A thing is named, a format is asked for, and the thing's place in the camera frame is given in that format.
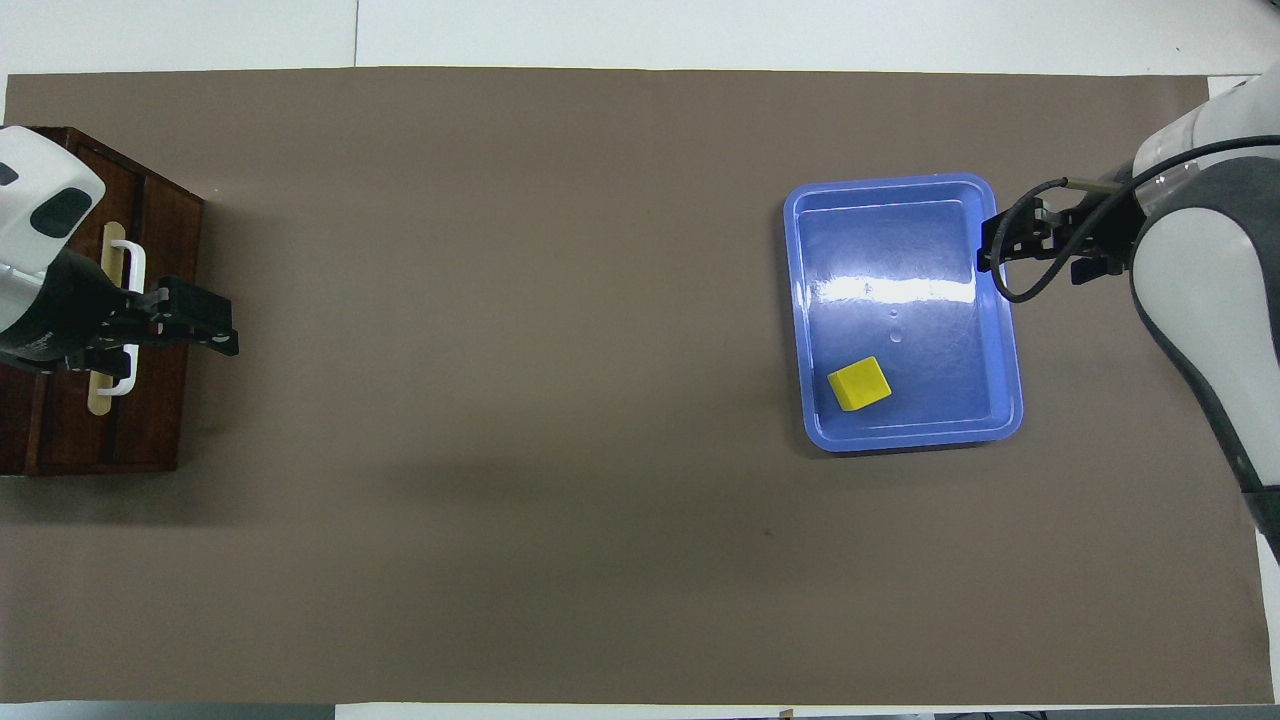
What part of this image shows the dark wooden drawer cabinet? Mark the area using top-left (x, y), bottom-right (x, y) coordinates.
top-left (0, 127), bottom-right (207, 477)

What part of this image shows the brown table mat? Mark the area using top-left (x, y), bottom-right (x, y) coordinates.
top-left (0, 68), bottom-right (1273, 707)

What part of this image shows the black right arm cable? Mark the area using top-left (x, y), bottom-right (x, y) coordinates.
top-left (989, 137), bottom-right (1280, 305)

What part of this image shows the wooden drawer with white handle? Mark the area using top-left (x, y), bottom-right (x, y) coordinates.
top-left (30, 140), bottom-right (207, 474)

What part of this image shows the yellow cube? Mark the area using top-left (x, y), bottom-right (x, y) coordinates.
top-left (827, 356), bottom-right (893, 412)

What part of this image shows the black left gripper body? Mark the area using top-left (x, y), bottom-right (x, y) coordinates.
top-left (0, 250), bottom-right (166, 373)

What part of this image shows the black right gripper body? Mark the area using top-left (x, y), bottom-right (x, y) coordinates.
top-left (1055, 190), bottom-right (1141, 264)

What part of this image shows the blue plastic tray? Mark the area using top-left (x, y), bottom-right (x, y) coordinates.
top-left (782, 173), bottom-right (1025, 454)

